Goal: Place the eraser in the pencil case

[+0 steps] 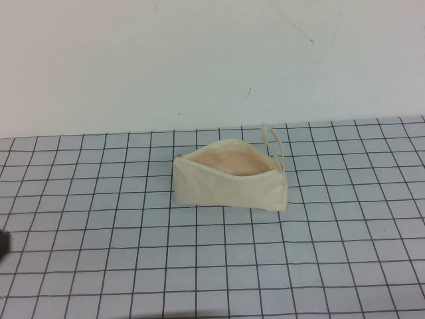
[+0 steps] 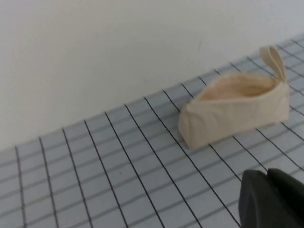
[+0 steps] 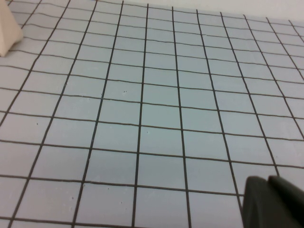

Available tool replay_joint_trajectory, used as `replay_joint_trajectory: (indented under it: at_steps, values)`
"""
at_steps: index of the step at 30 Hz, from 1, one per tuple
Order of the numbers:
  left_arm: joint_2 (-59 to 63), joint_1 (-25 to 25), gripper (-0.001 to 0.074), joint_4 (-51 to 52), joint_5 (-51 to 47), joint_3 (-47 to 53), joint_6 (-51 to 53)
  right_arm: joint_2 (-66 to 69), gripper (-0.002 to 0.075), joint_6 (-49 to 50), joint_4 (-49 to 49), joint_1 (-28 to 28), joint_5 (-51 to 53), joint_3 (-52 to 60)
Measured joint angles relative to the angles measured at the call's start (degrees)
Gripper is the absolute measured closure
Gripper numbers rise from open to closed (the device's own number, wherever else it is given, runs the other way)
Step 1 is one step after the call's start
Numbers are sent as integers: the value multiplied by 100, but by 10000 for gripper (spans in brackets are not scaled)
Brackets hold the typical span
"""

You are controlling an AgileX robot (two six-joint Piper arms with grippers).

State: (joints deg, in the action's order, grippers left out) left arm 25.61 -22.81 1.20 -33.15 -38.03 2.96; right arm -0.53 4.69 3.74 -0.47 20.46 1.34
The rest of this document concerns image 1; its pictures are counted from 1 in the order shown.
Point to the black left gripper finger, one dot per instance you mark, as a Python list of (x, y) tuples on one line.
[(3, 244)]

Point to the cream fabric pencil case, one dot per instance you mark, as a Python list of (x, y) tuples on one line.
[(229, 186)]

